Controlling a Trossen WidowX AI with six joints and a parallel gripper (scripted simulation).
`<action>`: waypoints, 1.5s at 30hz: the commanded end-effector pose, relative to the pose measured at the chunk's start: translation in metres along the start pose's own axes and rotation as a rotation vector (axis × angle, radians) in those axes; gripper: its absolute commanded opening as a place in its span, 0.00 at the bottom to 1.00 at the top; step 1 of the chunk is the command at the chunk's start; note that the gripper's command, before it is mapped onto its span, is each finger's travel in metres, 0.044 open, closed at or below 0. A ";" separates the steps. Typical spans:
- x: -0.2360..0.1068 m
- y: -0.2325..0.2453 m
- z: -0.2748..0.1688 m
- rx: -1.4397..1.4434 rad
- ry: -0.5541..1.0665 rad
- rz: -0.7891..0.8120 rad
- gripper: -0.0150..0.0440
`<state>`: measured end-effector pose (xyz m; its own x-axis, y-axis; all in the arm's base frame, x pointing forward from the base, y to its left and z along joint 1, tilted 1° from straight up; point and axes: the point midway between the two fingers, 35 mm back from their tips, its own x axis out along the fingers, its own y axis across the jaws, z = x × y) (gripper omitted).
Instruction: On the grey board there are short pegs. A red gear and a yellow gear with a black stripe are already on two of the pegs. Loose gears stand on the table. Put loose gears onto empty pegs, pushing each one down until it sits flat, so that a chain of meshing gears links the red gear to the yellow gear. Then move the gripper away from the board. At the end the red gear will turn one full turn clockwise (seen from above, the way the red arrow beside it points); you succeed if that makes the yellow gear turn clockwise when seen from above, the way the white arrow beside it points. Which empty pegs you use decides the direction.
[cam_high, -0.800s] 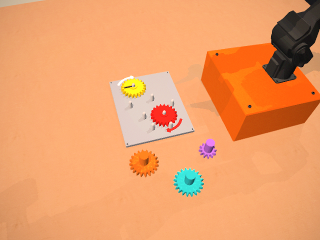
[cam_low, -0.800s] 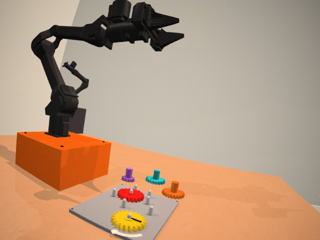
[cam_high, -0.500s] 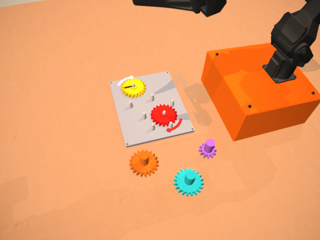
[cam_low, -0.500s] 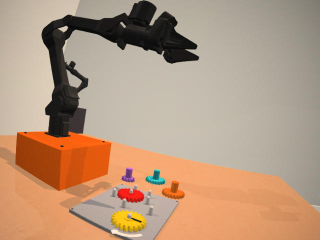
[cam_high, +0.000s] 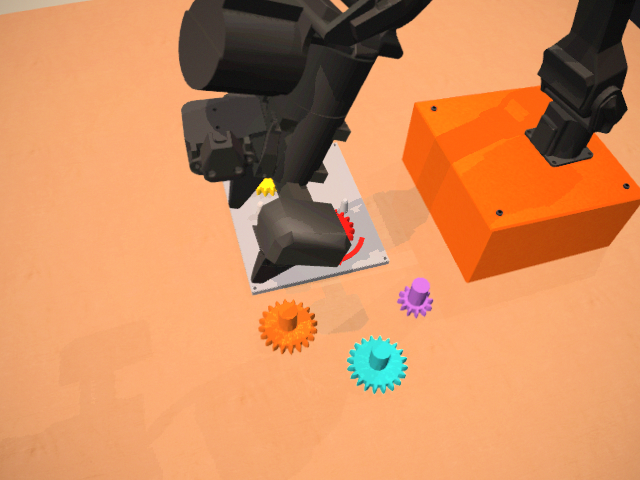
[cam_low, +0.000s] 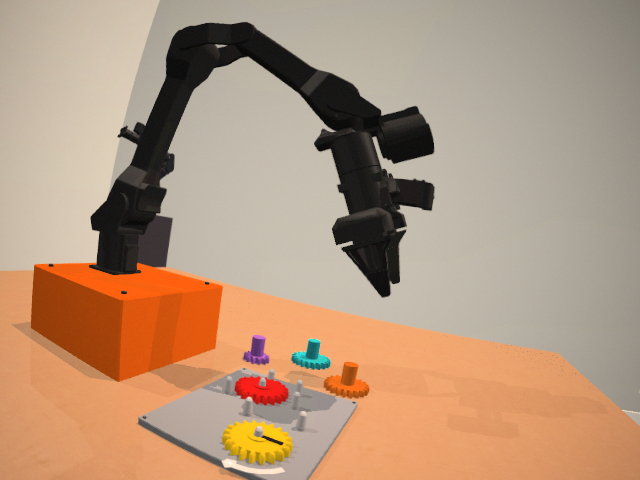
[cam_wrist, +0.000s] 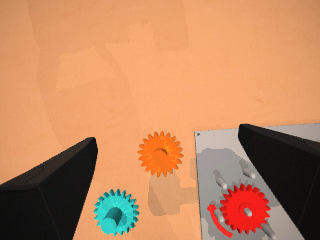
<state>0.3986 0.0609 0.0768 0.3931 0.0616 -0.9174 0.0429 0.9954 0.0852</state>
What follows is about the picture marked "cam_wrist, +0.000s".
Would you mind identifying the orange gear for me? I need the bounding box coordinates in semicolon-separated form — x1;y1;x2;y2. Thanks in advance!
137;131;183;177

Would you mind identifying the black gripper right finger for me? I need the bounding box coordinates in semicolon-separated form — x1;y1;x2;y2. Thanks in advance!
238;123;320;240

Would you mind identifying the red gear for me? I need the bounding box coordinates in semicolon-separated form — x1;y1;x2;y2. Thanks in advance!
219;183;270;234

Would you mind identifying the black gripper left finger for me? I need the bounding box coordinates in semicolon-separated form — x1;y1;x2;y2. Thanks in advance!
0;137;98;240

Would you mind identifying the cyan gear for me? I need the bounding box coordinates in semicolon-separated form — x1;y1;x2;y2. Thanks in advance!
93;189;139;236

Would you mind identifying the red curved arrow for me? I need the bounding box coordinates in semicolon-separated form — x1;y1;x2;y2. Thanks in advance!
207;204;233;238

